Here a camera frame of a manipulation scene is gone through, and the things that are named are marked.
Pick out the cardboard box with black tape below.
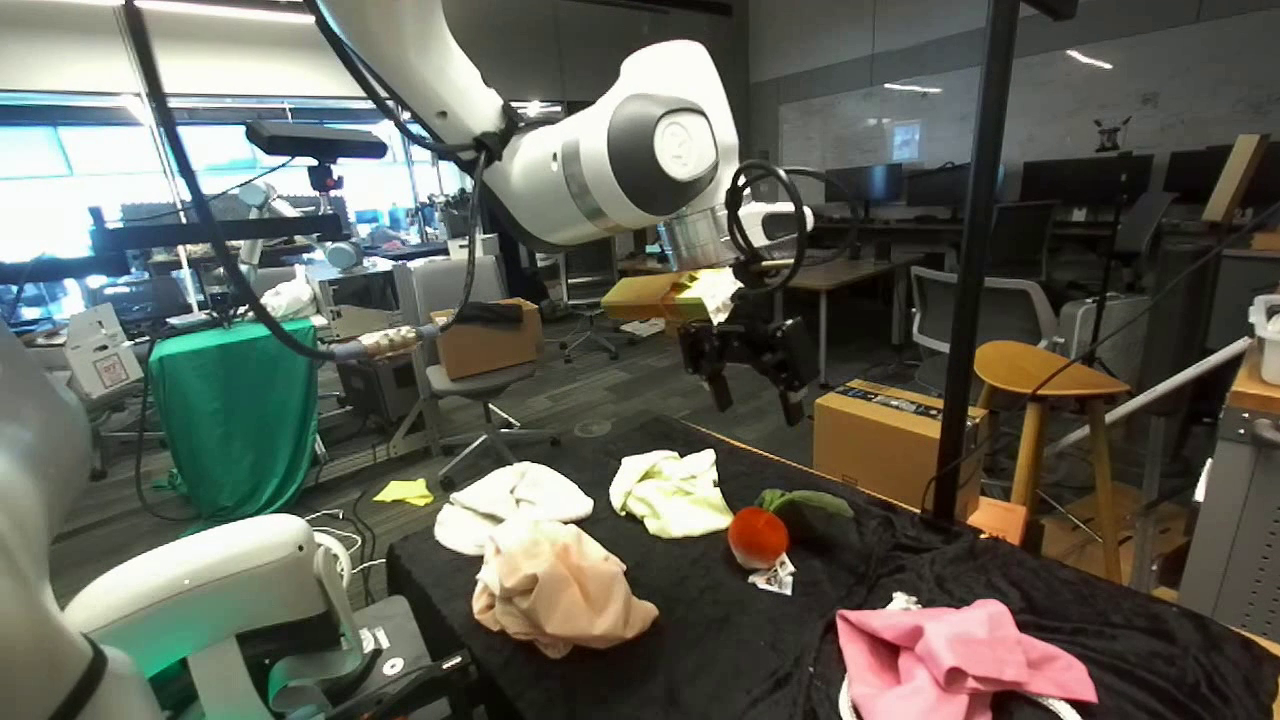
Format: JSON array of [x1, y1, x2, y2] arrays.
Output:
[[807, 372, 993, 516]]

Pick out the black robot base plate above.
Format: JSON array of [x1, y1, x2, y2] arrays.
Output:
[[266, 594, 483, 720]]

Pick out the black computer monitor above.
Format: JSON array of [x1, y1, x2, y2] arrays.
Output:
[[819, 156, 912, 211], [1162, 141, 1280, 211], [1015, 148, 1157, 217], [904, 156, 984, 217]]

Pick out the tan wrist camera box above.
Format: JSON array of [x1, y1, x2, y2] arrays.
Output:
[[595, 265, 745, 338]]

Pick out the wooden stool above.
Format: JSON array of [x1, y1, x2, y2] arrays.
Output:
[[973, 338, 1138, 583]]

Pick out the grey office chair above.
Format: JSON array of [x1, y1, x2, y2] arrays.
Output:
[[384, 252, 563, 484]]

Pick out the leaning wooden panel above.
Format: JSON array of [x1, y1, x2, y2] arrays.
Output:
[[1198, 133, 1271, 228]]

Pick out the grey workbench with wooden top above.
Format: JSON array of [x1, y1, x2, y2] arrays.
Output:
[[1172, 354, 1280, 658]]

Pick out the silver metal pole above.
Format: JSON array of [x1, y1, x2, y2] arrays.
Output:
[[1035, 331, 1255, 455]]

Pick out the green draped table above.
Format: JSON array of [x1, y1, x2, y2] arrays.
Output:
[[144, 318, 323, 525]]

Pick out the plain cardboard box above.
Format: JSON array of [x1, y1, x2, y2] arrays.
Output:
[[431, 293, 548, 383]]

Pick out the wooden office desk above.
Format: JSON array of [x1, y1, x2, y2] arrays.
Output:
[[785, 252, 897, 393]]

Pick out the black bar-shaped camera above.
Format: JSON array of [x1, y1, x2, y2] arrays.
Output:
[[242, 122, 394, 166]]

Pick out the black vertical pole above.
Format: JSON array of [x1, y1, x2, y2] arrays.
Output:
[[925, 0, 1035, 534]]

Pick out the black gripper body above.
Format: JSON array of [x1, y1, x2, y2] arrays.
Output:
[[676, 312, 814, 382]]

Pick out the peach t-shirt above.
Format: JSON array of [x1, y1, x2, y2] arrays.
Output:
[[467, 516, 666, 663]]

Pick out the red toy radish green leaves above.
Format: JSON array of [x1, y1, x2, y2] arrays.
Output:
[[726, 484, 855, 599]]

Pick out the pink t-shirt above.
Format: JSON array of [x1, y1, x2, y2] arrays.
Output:
[[833, 596, 1106, 720]]

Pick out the white towel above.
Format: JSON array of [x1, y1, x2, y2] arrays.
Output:
[[427, 455, 595, 561]]

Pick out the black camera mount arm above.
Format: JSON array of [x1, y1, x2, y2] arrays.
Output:
[[91, 156, 358, 262]]

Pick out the white office chair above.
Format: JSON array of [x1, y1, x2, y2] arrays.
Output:
[[907, 262, 1063, 365]]

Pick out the pale green t-shirt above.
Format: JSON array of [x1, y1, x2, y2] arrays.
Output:
[[606, 443, 736, 545]]

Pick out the black table cloth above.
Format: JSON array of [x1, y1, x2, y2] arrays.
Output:
[[382, 420, 1280, 720]]

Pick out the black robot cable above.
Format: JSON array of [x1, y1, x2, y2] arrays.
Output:
[[118, 0, 815, 365]]

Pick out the yellow cloth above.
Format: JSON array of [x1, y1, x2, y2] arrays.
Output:
[[370, 473, 442, 512]]

